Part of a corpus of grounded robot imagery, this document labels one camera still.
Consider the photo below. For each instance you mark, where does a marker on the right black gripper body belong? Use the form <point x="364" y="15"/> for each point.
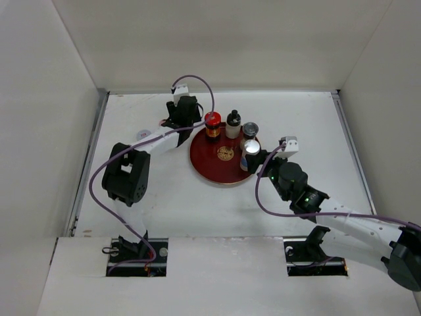
<point x="272" y="169"/>

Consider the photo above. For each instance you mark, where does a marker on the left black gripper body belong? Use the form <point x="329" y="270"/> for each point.
<point x="172" y="108"/>

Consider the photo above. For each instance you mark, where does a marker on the blue label silver cap bottle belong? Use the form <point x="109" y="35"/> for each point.
<point x="250" y="147"/>

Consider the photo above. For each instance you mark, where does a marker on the red lid sauce jar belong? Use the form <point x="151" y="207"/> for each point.
<point x="212" y="126"/>

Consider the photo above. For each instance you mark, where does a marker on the clear cap pepper grinder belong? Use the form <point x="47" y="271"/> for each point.
<point x="250" y="130"/>

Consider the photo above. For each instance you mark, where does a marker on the black knob salt grinder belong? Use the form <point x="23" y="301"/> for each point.
<point x="233" y="124"/>

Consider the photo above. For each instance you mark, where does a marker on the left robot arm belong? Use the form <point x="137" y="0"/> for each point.
<point x="125" y="179"/>

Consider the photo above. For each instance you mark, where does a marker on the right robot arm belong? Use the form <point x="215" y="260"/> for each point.
<point x="384" y="243"/>

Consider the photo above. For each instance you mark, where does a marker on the red round tray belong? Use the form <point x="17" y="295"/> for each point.
<point x="219" y="161"/>

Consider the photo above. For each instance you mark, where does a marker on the dark jar white lid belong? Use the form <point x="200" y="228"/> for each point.
<point x="142" y="134"/>

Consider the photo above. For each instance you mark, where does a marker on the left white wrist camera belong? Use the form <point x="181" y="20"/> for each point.
<point x="179" y="91"/>

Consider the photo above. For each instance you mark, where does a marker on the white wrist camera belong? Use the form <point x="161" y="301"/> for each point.
<point x="179" y="91"/>
<point x="289" y="146"/>

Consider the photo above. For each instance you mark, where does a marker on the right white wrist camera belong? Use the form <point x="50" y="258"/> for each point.
<point x="289" y="146"/>

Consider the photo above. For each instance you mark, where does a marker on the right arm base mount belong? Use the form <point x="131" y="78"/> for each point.
<point x="305" y="257"/>

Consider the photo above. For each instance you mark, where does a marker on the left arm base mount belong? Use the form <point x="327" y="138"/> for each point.
<point x="136" y="259"/>

